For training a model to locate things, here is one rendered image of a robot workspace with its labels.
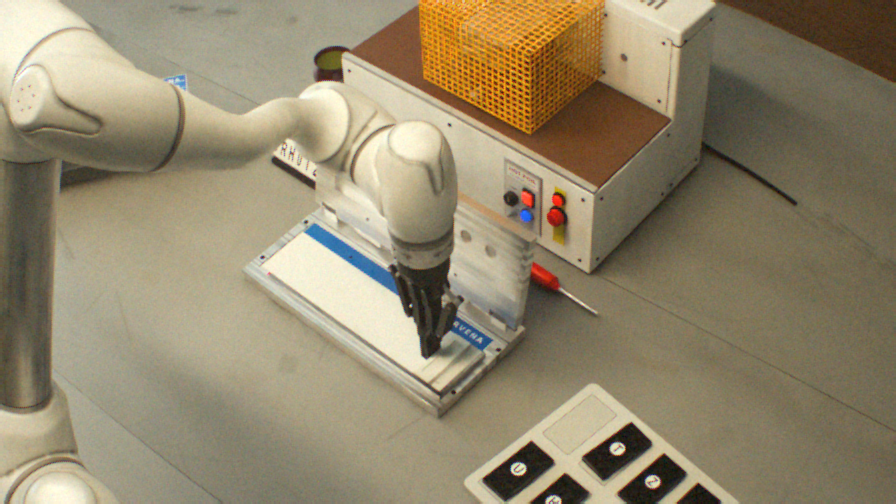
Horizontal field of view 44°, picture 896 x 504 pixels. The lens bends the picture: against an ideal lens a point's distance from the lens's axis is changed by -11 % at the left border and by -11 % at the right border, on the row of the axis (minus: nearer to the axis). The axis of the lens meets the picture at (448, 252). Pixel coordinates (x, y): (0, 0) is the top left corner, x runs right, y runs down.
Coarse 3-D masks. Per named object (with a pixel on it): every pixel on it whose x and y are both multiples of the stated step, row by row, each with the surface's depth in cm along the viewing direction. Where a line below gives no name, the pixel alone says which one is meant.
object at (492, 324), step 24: (312, 216) 208; (336, 216) 207; (288, 240) 205; (360, 240) 205; (384, 264) 200; (264, 288) 199; (312, 312) 194; (480, 312) 193; (336, 336) 191; (504, 336) 190; (360, 360) 189; (408, 384) 184; (432, 408) 181
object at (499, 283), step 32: (320, 192) 206; (352, 192) 202; (352, 224) 204; (384, 224) 198; (480, 224) 184; (512, 224) 180; (480, 256) 187; (512, 256) 182; (480, 288) 189; (512, 288) 186; (512, 320) 187
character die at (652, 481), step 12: (660, 456) 173; (648, 468) 172; (660, 468) 172; (672, 468) 172; (636, 480) 170; (648, 480) 170; (660, 480) 170; (672, 480) 170; (624, 492) 169; (636, 492) 169; (648, 492) 169; (660, 492) 169
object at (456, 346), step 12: (456, 336) 188; (444, 348) 187; (456, 348) 187; (468, 348) 188; (432, 360) 185; (444, 360) 186; (456, 360) 186; (420, 372) 184; (432, 372) 184; (444, 372) 185
